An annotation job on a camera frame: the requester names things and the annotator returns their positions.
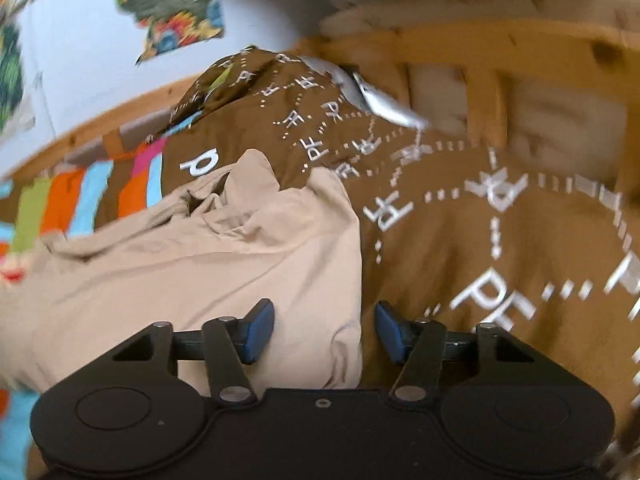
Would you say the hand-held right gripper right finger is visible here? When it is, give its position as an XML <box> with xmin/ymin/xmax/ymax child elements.
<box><xmin>374</xmin><ymin>300</ymin><xmax>537</xmax><ymax>408</ymax></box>

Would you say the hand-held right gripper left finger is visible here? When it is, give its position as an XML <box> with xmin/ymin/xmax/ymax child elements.
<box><xmin>111</xmin><ymin>298</ymin><xmax>277</xmax><ymax>409</ymax></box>

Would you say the beige hooded jacket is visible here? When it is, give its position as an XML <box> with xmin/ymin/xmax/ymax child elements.
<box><xmin>0</xmin><ymin>149</ymin><xmax>365</xmax><ymax>396</ymax></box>

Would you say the brown printed blanket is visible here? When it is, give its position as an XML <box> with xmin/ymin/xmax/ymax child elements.
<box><xmin>280</xmin><ymin>110</ymin><xmax>640</xmax><ymax>466</ymax></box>

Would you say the brown printed pillow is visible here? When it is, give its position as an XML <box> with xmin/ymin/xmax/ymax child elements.
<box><xmin>167</xmin><ymin>46</ymin><xmax>371</xmax><ymax>191</ymax></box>

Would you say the silver foil bag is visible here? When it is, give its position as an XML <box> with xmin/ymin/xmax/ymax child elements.
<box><xmin>307</xmin><ymin>55</ymin><xmax>432</xmax><ymax>130</ymax></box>

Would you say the colourful patchwork blanket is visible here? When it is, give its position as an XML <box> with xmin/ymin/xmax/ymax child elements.
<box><xmin>0</xmin><ymin>135</ymin><xmax>171</xmax><ymax>480</ymax></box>

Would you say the wooden bed frame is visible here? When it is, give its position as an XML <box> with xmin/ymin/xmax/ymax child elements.
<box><xmin>0</xmin><ymin>5</ymin><xmax>640</xmax><ymax>186</ymax></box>

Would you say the landscape wall poster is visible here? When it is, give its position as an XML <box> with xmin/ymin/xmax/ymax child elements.
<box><xmin>111</xmin><ymin>0</ymin><xmax>227</xmax><ymax>67</ymax></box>

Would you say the blond figure wall poster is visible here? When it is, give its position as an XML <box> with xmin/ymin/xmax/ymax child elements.
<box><xmin>0</xmin><ymin>7</ymin><xmax>37</xmax><ymax>137</ymax></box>

